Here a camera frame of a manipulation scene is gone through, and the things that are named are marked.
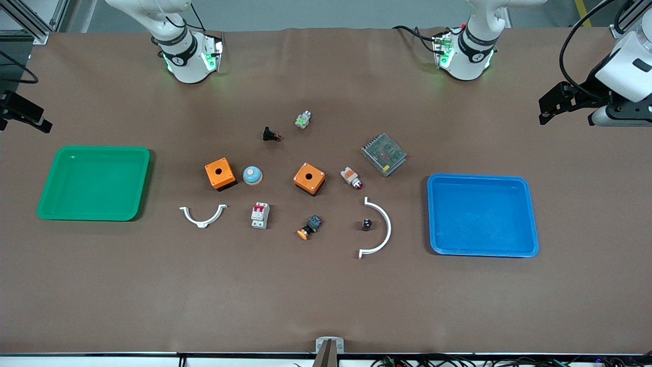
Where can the blue dome push button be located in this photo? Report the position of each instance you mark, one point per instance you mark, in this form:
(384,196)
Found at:
(252,175)

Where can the metal mesh power supply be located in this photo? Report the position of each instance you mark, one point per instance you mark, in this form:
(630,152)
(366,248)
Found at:
(384,154)

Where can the blue plastic tray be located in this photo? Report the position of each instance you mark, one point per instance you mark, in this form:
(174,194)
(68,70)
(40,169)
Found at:
(481,216)

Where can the small white half-round clamp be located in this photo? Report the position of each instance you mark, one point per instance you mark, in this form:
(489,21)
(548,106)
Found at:
(204,223)

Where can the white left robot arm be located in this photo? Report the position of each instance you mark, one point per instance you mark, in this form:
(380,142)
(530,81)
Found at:
(471,51)

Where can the orange head push button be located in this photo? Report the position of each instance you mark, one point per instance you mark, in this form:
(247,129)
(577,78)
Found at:
(309,228)

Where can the green white contact block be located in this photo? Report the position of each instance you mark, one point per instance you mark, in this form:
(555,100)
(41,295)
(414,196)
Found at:
(303,120)

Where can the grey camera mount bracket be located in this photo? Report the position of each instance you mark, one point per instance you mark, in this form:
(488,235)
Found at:
(329,344)

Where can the aluminium frame profile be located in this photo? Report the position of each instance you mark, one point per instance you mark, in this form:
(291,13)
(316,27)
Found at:
(619,31)
(38,31)

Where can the orange button enclosure box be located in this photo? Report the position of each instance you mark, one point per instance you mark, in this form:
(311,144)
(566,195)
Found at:
(316,181)
(226,176)

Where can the large white half-round clamp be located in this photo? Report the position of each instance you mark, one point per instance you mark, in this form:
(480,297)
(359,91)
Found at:
(388,227)

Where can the green plastic tray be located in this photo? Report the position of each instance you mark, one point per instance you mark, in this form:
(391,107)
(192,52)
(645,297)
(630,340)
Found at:
(91,183)

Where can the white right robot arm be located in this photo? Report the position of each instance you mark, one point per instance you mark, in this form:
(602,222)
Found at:
(188,56)

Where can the white red circuit breaker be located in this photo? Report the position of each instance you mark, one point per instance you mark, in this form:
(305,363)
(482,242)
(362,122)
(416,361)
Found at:
(260,215)

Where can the red pilot light switch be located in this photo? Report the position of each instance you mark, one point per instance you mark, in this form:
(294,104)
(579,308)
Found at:
(350,177)

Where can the small black round capacitor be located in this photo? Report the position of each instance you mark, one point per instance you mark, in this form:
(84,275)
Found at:
(367,224)

